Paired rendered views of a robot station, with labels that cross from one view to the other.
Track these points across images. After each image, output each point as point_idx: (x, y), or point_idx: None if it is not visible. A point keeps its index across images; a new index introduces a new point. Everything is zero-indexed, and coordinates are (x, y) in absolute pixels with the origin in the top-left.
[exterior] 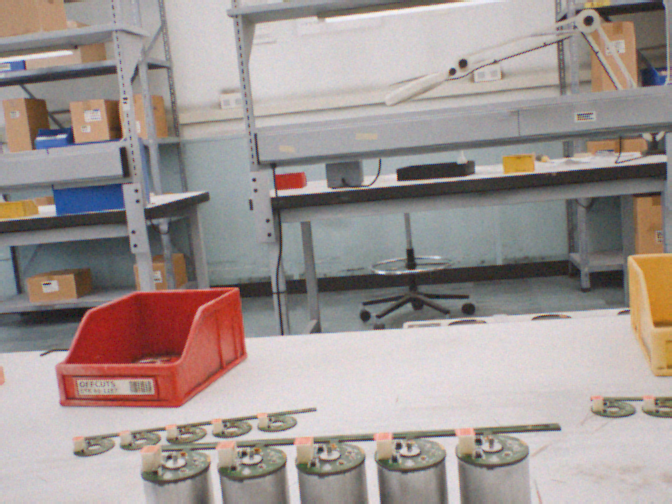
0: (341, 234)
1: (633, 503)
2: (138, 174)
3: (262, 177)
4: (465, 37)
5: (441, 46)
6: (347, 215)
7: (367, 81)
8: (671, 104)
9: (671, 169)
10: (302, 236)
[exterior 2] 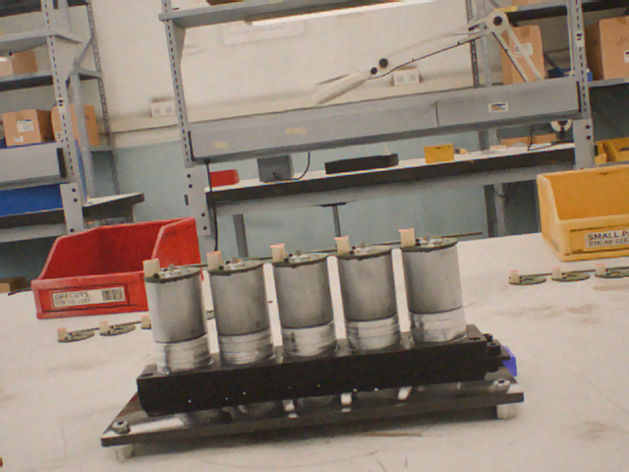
0: (272, 235)
1: (544, 324)
2: (75, 174)
3: (197, 173)
4: (384, 43)
5: (362, 52)
6: (279, 206)
7: (293, 88)
8: (576, 93)
9: (579, 153)
10: (236, 232)
